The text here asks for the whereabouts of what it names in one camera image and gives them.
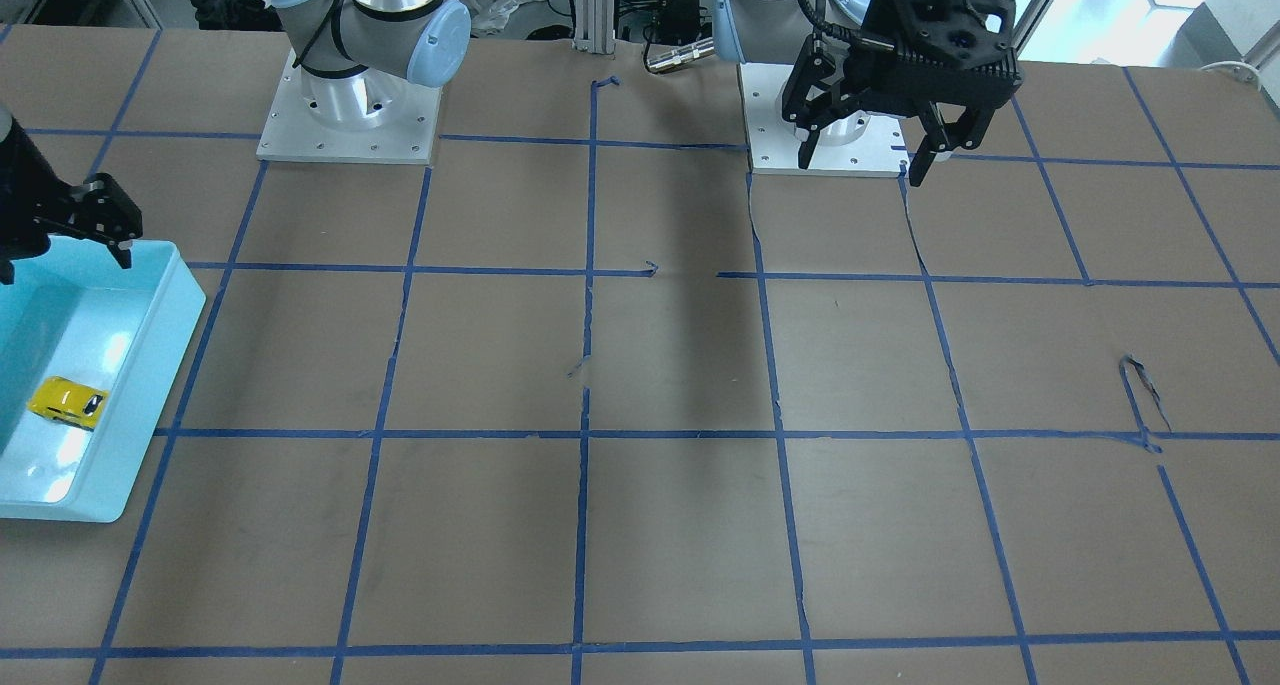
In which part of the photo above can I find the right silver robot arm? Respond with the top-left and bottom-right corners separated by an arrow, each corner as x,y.
1,0 -> 471,286

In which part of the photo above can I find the yellow beetle toy car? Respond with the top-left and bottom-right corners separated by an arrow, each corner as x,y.
26,376 -> 110,433

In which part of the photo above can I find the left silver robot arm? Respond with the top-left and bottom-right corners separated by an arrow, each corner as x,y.
712,0 -> 1024,187

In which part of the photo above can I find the teal plastic bin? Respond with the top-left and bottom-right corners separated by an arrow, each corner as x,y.
1,237 -> 205,522

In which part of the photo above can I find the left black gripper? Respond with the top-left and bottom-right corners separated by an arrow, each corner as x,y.
782,0 -> 1025,187

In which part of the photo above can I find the aluminium frame post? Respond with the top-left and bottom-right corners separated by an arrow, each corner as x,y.
572,0 -> 617,56

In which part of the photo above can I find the black power adapter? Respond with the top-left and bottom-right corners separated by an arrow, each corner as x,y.
654,0 -> 701,44

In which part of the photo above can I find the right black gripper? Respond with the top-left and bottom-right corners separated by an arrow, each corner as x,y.
1,105 -> 145,286

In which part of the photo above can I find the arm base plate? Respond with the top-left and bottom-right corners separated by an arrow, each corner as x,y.
256,51 -> 443,166
739,61 -> 910,178

